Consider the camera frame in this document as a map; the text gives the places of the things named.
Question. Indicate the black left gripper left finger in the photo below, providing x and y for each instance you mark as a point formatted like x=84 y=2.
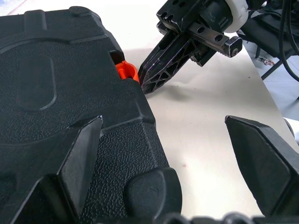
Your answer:
x=77 y=168

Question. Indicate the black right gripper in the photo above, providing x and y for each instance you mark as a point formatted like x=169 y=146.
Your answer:
x=187 y=16

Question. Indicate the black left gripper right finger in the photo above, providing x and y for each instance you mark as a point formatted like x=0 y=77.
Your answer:
x=264 y=163

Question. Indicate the black plastic tool case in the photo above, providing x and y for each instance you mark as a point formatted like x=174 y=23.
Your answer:
x=70 y=70

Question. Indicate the white rounded robot part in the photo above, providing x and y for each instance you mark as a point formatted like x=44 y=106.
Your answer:
x=294 y=133

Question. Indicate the black crossed metal stand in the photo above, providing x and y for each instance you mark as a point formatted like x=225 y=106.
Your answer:
x=264 y=39

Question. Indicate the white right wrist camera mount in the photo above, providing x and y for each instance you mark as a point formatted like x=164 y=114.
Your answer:
x=238 y=14

